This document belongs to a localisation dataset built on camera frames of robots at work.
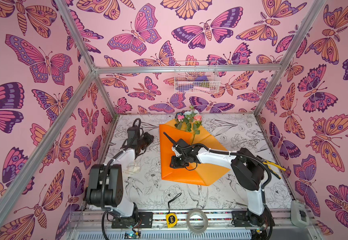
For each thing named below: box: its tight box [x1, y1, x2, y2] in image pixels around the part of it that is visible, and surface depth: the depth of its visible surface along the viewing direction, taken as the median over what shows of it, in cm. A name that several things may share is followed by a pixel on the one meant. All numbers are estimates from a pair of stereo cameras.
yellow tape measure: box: [165, 192, 182, 229], surface depth 74 cm
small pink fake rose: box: [174, 114, 185, 130], surface depth 112 cm
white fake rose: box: [183, 105, 200, 132], surface depth 115 cm
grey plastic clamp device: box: [291, 200, 310, 228], surface depth 73 cm
